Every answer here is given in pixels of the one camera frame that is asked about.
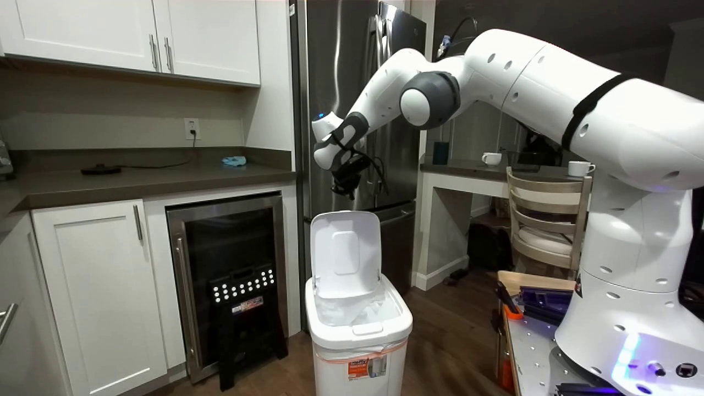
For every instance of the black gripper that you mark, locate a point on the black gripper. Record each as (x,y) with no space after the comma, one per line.
(347,165)

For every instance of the white bin lid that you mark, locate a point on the white bin lid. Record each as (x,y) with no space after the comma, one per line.
(343,254)

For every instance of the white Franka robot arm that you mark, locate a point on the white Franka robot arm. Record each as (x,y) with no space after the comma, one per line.
(573,133)

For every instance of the clear plastic bin liner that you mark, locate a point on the clear plastic bin liner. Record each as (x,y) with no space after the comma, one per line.
(358,309)

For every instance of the white plastic trash bin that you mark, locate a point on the white plastic trash bin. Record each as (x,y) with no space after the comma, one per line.
(358,352)

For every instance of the stainless steel refrigerator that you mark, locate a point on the stainless steel refrigerator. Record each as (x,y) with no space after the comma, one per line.
(397,154)

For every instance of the dark green cup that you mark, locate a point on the dark green cup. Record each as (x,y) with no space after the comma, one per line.
(440,152)

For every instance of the white built-in desk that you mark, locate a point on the white built-in desk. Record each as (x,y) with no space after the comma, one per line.
(447,183)

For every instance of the small blue object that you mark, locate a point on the small blue object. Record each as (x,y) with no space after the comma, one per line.
(234,161)

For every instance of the white coffee mug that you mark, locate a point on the white coffee mug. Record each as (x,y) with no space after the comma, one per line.
(490,159)
(578,167)

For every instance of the black glass-door wine cooler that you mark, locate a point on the black glass-door wine cooler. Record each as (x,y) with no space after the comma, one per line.
(232,287)

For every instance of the black bag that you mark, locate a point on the black bag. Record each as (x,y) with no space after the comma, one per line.
(489,246)

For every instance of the dark brown countertop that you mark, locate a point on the dark brown countertop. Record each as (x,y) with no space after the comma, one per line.
(146,178)

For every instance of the white upper cabinet door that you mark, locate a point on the white upper cabinet door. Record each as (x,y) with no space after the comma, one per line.
(210,41)
(80,33)

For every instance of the white cabinet door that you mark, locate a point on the white cabinet door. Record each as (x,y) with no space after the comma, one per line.
(100,299)
(210,41)
(80,33)

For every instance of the cream slatted wooden chair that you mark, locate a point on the cream slatted wooden chair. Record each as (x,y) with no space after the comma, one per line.
(545,220)

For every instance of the white perforated mounting plate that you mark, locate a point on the white perforated mounting plate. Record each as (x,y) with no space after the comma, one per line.
(530,360)

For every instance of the white corner cabinet panel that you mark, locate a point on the white corner cabinet panel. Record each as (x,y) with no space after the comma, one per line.
(33,315)

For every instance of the silver toaster oven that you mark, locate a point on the silver toaster oven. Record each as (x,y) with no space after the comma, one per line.
(4,158)

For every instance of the white wall outlet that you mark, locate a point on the white wall outlet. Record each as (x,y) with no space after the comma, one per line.
(192,129)

